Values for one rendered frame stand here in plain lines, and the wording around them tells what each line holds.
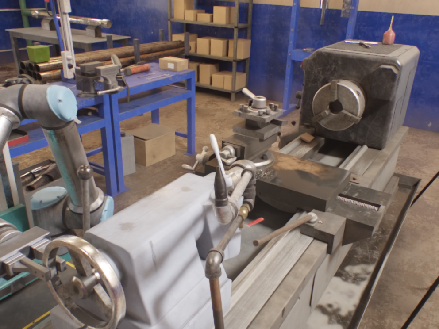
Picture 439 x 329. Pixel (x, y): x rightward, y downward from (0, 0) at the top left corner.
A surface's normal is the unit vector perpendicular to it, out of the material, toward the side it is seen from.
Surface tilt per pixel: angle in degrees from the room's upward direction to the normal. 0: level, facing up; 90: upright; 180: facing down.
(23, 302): 0
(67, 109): 83
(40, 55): 92
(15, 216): 90
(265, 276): 0
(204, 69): 90
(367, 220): 0
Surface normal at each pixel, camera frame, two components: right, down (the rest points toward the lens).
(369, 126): -0.52, 0.33
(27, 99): -0.01, 0.02
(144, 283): 0.84, 0.02
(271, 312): 0.04, -0.91
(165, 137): 0.81, 0.27
